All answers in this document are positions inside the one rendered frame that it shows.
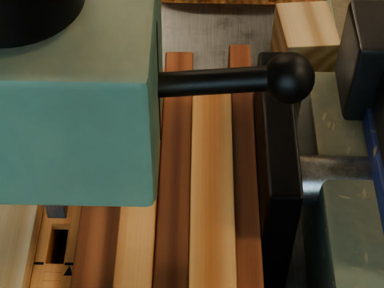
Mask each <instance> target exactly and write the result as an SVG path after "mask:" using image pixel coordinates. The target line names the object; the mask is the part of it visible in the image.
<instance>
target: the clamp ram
mask: <svg viewBox="0 0 384 288"><path fill-rule="evenodd" d="M280 53H284V52H261V53H260V54H259V55H258V63H257V66H266V65H267V63H268V62H269V60H271V59H272V58H273V57H274V56H276V55H278V54H280ZM253 101H254V121H255V141H256V151H257V171H258V191H259V210H260V221H261V241H262V260H263V280H264V288H285V284H286V278H287V274H288V270H289V265H290V260H291V255H292V252H293V246H294V241H295V236H296V233H297V228H298V223H299V218H300V214H301V209H302V205H317V203H318V198H319V191H320V188H321V186H322V184H323V183H324V182H326V181H327V180H329V179H332V180H363V181H373V176H372V170H371V163H370V160H369V157H354V156H324V155H300V154H299V147H298V137H297V127H296V120H295V110H294V104H284V103H279V102H277V101H275V100H273V99H272V98H271V97H270V96H269V95H268V93H267V92H266V91H262V92H254V100H253Z"/></svg>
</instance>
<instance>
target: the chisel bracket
mask: <svg viewBox="0 0 384 288"><path fill-rule="evenodd" d="M159 72H163V58H162V16H161V0H85V2H84V5H83V8H82V10H81V12H80V14H79V16H77V17H76V19H75V20H74V21H73V22H72V23H71V24H70V25H69V26H68V27H67V28H65V29H64V30H62V31H61V32H59V33H58V34H56V35H54V36H52V37H50V38H48V39H46V40H43V41H40V42H37V43H34V44H31V45H27V46H22V47H14V48H8V49H0V205H57V206H118V207H148V206H152V205H153V203H154V201H155V200H156V198H157V187H158V168H159V148H160V140H161V119H162V100H163V98H158V78H159Z"/></svg>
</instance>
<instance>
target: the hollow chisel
mask: <svg viewBox="0 0 384 288"><path fill-rule="evenodd" d="M45 209H46V214H47V217H48V218H66V217H67V210H68V206H57V205H45Z"/></svg>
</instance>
